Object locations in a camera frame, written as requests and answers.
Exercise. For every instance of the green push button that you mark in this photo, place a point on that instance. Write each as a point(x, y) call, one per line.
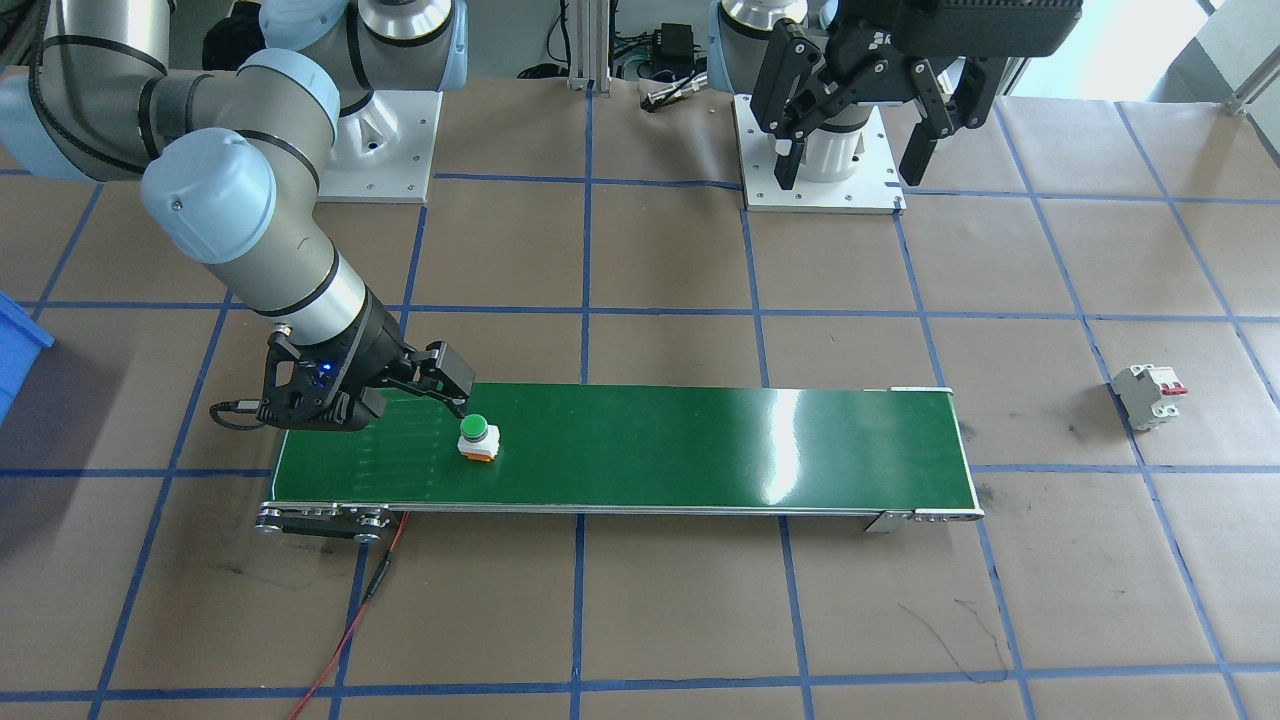
point(478, 437)

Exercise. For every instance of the silver metal connector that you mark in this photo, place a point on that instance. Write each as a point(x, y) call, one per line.
point(675, 92)

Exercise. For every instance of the black power adapter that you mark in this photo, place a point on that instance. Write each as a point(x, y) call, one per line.
point(678, 45)

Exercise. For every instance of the green conveyor belt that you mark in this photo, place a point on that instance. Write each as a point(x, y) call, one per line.
point(650, 450)

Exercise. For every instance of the blue plastic bin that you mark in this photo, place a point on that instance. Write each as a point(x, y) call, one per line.
point(18, 345)

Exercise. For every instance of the white red circuit breaker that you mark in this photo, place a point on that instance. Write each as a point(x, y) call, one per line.
point(1148, 397)

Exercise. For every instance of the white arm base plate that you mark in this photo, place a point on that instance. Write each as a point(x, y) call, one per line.
point(850, 195)
point(410, 150)

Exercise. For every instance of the metal bar frame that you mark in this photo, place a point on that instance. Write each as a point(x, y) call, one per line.
point(588, 45)

